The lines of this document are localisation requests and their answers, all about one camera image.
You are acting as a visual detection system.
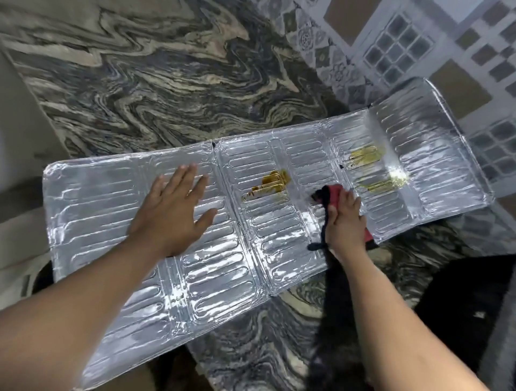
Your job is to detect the person's left forearm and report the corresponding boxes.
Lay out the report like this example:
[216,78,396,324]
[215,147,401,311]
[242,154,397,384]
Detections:
[0,233,164,391]

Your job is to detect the person's right hand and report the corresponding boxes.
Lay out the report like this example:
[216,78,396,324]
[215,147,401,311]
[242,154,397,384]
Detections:
[324,187,368,254]

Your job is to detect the red cloth with black trim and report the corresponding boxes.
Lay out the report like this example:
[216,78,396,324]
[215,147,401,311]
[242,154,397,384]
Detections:
[308,184,378,252]

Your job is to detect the person's right forearm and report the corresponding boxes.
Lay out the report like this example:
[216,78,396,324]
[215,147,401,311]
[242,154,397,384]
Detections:
[330,247,489,391]

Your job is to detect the black fabric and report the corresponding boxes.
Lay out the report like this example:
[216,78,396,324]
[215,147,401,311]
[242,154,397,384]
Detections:
[414,258,516,373]

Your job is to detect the person's left hand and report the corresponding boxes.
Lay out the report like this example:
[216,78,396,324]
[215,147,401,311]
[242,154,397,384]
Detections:
[127,163,218,259]

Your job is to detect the silver foil splash guard panel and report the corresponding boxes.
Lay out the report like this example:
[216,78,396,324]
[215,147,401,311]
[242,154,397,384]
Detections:
[42,77,496,390]

